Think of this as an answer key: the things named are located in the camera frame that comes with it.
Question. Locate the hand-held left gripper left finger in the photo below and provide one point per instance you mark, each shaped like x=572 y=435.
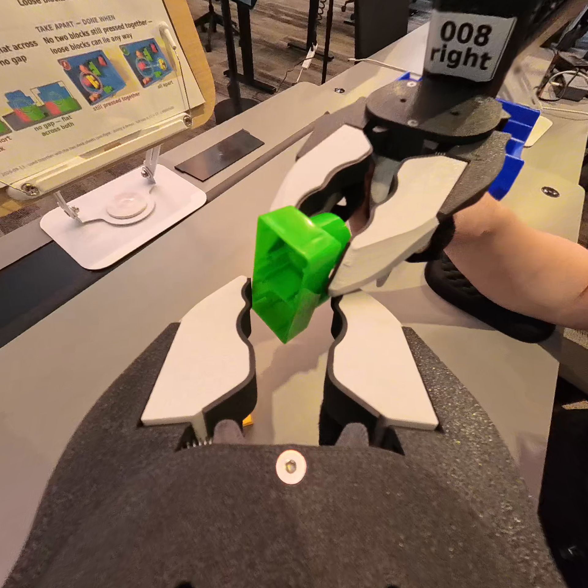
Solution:
x=202 y=367

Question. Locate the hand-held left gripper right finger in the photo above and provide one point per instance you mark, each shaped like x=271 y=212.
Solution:
x=381 y=372

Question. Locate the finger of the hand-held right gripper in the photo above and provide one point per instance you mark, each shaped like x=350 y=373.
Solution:
x=321 y=160
x=404 y=216

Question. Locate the blue plastic bin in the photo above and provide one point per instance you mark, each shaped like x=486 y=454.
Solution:
x=514 y=151

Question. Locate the green two-stud toy block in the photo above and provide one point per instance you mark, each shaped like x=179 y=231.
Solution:
x=294 y=262

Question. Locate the person's right forearm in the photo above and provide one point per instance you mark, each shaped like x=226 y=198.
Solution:
x=519 y=262

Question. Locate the grey desk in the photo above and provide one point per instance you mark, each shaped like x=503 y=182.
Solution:
x=115 y=321

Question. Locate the black desk panel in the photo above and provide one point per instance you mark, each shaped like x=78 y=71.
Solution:
x=32 y=289

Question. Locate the black easel board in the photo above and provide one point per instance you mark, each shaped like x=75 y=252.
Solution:
x=381 y=27

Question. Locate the black flat plate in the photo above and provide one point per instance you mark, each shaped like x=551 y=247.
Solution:
x=220 y=154

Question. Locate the black floor stand with panel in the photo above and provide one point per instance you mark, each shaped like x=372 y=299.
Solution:
x=243 y=46

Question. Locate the instruction sheet on stand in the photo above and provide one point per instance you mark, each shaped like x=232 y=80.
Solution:
x=115 y=229

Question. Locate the printed instruction sheet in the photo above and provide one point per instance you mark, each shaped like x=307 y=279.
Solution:
x=92 y=69

